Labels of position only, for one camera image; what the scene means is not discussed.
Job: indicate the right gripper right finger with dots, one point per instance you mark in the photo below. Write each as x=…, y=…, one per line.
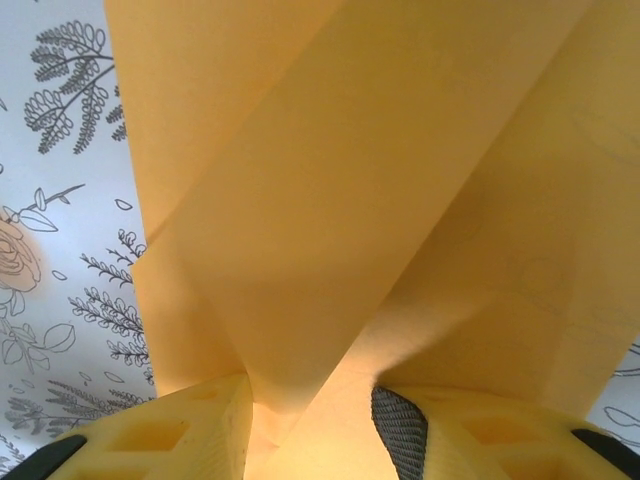
x=500, y=440

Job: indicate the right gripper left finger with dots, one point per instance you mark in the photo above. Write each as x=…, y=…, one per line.
x=150, y=440

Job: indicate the orange cloth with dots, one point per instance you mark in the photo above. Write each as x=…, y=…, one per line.
x=350, y=175

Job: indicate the floral patterned table cover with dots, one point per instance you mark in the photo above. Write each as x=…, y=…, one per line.
x=60, y=150

